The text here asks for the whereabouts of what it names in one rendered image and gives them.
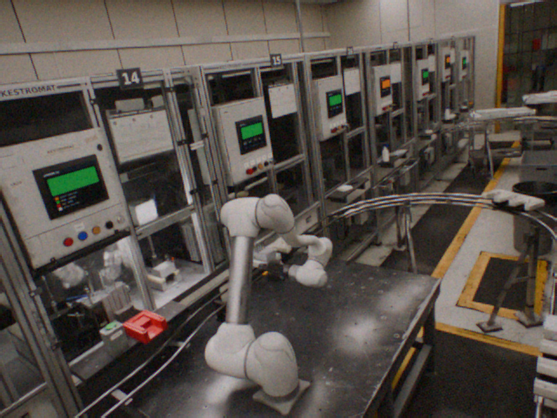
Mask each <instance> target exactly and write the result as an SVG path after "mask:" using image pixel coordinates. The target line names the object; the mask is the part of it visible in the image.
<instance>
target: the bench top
mask: <svg viewBox="0 0 557 418"><path fill-rule="evenodd" d="M347 264H348V265H347ZM324 270H325V272H326V274H327V277H328V279H327V282H326V284H325V285H324V286H323V287H309V286H306V285H303V284H301V283H299V282H296V281H292V280H290V279H287V278H286V280H284V281H283V280H276V279H273V278H270V276H271V275H270V274H269V273H268V274H267V275H266V276H264V277H263V278H261V279H260V280H258V281H257V282H256V283H255V284H253V285H252V291H251V304H250V307H249V316H248V324H249V325H251V326H252V328H253V330H254V335H255V340H257V339H258V337H259V336H261V335H262V334H265V333H270V332H276V333H280V334H283V335H284V336H285V337H286V338H287V339H288V340H289V342H290V343H291V345H292V348H293V351H294V353H295V358H296V362H297V366H298V367H300V373H299V376H298V378H299V379H300V380H302V381H309V382H310V384H311V388H310V389H309V390H307V391H306V392H305V393H304V394H303V395H302V396H301V397H300V398H299V400H298V401H297V404H296V405H295V406H294V408H293V409H292V412H291V413H290V415H288V416H283V415H282V414H281V413H280V412H279V411H277V410H275V409H273V408H269V407H267V406H266V405H264V404H262V403H260V401H254V398H253V396H254V395H255V394H256V393H257V392H258V391H259V390H260V389H261V388H262V385H259V384H258V383H257V382H255V381H253V380H249V379H239V378H233V377H230V376H226V375H223V374H220V373H218V372H216V371H214V370H213V368H211V367H210V366H209V365H208V364H207V361H206V359H205V349H206V346H207V344H208V342H209V340H210V339H211V338H212V336H213V335H216V334H217V333H218V329H219V328H220V327H221V325H222V324H223V323H222V322H219V321H217V317H218V316H217V314H214V315H213V316H212V317H211V318H210V319H209V320H208V321H207V322H206V323H205V324H204V326H203V327H202V328H201V329H200V330H199V331H197V332H196V334H195V335H194V337H193V338H192V339H191V341H190V342H189V343H191V345H190V346H189V347H188V348H184V349H183V350H181V351H180V353H179V354H178V356H177V357H176V358H175V359H174V360H173V361H172V362H171V363H170V364H169V365H168V366H167V367H166V368H165V369H164V370H163V371H162V372H161V373H160V374H159V375H157V376H156V377H155V378H154V379H153V380H150V382H149V383H148V384H147V385H145V386H144V387H143V388H141V389H140V390H139V391H138V392H136V393H135V394H134V395H133V396H132V397H131V399H132V401H131V402H129V403H128V404H127V406H128V407H130V408H131V410H132V409H133V411H134V412H136V413H137V414H138V415H141V416H143V417H144V418H366V416H367V414H368V413H369V411H370V409H371V407H372V405H373V403H374V402H375V401H376V399H377V398H378V396H379V393H380V392H381V390H382V388H383V386H384V385H385V383H386V380H387V379H388V377H389V375H390V373H391V372H392V370H393V368H394V367H395V365H396V364H397V362H398V360H399V358H400V356H401V354H402V352H403V351H404V349H405V347H406V345H407V343H408V341H409V340H410V337H411V336H413V333H414V331H415V330H416V328H417V326H418V325H419V323H420V320H421V318H422V317H423V315H424V313H425V311H426V310H427V308H428V306H429V303H430V302H432V300H433V297H434V296H435V294H436V293H437V291H438V290H439V288H440V282H441V278H436V277H431V276H425V275H421V274H416V273H407V272H402V271H397V269H392V268H387V267H382V266H372V265H367V264H363V263H358V262H352V261H348V260H338V259H334V258H330V259H329V260H328V262H327V264H326V266H325V268H324ZM387 281H389V282H388V283H386V282H387ZM346 283H348V284H346ZM328 301H330V302H331V303H328ZM179 349H180V347H174V346H168V347H167V348H165V349H163V350H162V352H161V353H159V354H158V355H157V356H156V357H155V358H154V359H153V360H152V361H151V362H149V363H147V364H146V365H145V367H144V368H143V369H141V370H140V371H139V372H138V373H136V374H134V375H133V376H132V377H131V378H130V379H128V381H127V382H125V383H124V384H123V385H121V386H119V387H118V388H117V389H118V390H119V391H122V392H123V393H125V395H127V396H128V395H129V393H131V392H132V391H133V390H134V389H137V388H138V387H139V386H141V385H142V384H143V383H144V382H145V381H146V380H147V379H148V378H149V377H152V376H153V375H154V374H155V373H156V372H157V371H158V370H159V369H160V368H161V367H162V366H163V365H164V364H165V363H166V362H167V361H168V360H169V359H170V358H171V357H172V356H173V355H174V354H175V353H176V352H177V351H178V350H179Z"/></svg>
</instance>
